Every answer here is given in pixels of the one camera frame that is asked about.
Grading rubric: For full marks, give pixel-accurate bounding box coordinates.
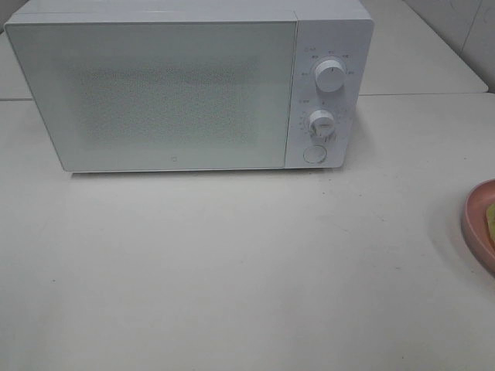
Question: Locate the round door release button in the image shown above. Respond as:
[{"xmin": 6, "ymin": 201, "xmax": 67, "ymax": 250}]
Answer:
[{"xmin": 303, "ymin": 145, "xmax": 327, "ymax": 164}]

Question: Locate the white microwave door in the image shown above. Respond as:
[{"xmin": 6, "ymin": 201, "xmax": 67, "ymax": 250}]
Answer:
[{"xmin": 7, "ymin": 22, "xmax": 295, "ymax": 172}]

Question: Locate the pink round plate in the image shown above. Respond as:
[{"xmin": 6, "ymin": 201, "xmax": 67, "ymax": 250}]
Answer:
[{"xmin": 461, "ymin": 179, "xmax": 494, "ymax": 276}]

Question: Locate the white bread sandwich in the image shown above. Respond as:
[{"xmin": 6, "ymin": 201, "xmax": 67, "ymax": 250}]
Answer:
[{"xmin": 485, "ymin": 203, "xmax": 495, "ymax": 244}]

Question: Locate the white lower timer knob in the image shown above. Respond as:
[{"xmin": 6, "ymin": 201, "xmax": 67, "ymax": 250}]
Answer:
[{"xmin": 308, "ymin": 110, "xmax": 335, "ymax": 138}]

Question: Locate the white microwave oven body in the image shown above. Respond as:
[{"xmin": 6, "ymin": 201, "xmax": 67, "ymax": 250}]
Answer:
[{"xmin": 4, "ymin": 1, "xmax": 374, "ymax": 172}]

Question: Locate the white upper power knob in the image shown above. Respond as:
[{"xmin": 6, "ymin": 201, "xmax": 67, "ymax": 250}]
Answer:
[{"xmin": 313, "ymin": 57, "xmax": 347, "ymax": 93}]

